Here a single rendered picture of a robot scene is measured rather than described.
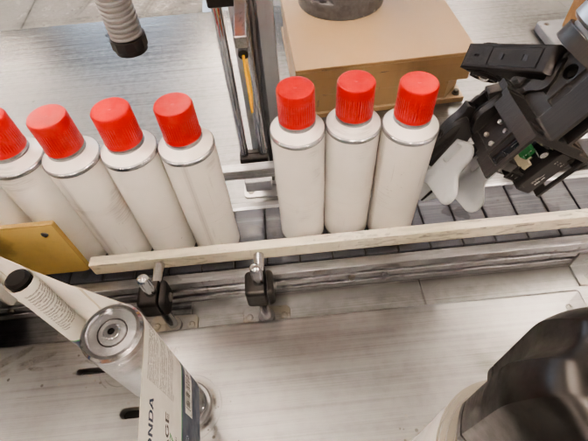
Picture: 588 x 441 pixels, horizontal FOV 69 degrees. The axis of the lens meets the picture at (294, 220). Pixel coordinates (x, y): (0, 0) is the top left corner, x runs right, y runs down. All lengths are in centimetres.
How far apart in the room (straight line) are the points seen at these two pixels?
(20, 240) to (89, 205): 9
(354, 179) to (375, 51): 33
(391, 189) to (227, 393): 26
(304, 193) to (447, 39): 42
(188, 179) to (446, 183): 25
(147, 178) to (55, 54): 67
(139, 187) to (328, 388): 26
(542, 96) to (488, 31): 59
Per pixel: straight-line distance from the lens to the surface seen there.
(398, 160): 41
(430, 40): 76
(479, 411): 19
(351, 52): 71
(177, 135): 38
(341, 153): 40
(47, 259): 53
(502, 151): 41
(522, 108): 41
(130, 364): 29
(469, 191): 48
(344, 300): 53
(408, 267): 53
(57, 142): 41
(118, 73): 93
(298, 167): 40
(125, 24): 45
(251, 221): 53
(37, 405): 51
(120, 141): 39
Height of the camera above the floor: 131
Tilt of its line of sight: 53 degrees down
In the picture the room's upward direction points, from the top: 5 degrees counter-clockwise
